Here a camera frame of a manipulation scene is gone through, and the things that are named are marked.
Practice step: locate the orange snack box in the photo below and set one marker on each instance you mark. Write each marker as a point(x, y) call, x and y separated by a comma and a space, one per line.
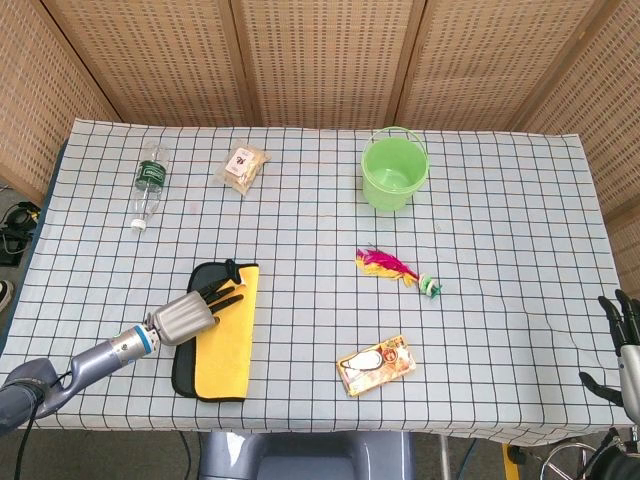
point(376, 366)

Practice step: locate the white checkered tablecloth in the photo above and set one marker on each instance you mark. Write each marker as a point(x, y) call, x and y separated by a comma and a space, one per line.
point(350, 250)

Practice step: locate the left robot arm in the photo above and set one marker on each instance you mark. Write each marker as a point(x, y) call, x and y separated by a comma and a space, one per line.
point(70, 367)

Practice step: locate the black equipment on floor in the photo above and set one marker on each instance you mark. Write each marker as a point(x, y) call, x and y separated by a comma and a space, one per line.
point(17, 227)

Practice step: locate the pink yellow feather shuttlecock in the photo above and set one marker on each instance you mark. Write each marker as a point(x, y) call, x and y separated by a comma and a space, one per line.
point(392, 271)

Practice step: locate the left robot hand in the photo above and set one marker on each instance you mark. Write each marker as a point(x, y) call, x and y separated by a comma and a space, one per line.
point(197, 310)

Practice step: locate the grey plastic chair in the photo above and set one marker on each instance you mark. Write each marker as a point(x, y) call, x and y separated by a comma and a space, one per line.
point(305, 456)

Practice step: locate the dark grey yellow cloth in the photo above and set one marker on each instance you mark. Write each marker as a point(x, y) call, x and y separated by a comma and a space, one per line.
point(220, 340)

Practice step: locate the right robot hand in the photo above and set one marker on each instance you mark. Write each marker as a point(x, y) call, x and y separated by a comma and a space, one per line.
point(621, 340)

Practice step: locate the clear plastic bottle green label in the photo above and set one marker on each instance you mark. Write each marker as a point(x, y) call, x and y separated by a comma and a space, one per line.
point(148, 184)

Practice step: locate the green plastic bucket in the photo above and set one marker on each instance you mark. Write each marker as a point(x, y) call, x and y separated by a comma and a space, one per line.
point(393, 172)

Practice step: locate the clear bag of snacks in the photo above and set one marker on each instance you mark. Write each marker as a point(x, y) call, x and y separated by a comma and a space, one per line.
point(242, 166)

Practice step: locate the metal wheel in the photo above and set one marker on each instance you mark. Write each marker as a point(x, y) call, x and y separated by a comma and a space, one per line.
point(567, 460)

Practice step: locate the woven folding screen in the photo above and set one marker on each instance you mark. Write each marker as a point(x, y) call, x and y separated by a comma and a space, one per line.
point(320, 60)

